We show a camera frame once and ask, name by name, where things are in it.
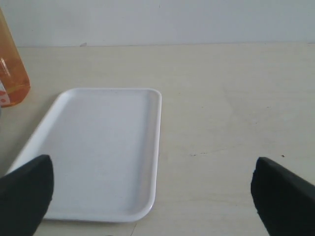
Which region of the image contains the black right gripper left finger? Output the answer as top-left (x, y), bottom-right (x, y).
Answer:
top-left (0, 155), bottom-right (54, 236)

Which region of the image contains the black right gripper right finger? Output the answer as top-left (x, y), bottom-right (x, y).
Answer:
top-left (251, 157), bottom-right (315, 236)

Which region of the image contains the orange dish soap pump bottle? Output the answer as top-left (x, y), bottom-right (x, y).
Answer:
top-left (0, 13), bottom-right (31, 107)

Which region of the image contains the white rectangular plastic tray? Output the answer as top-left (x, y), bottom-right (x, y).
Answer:
top-left (9, 88), bottom-right (162, 223)

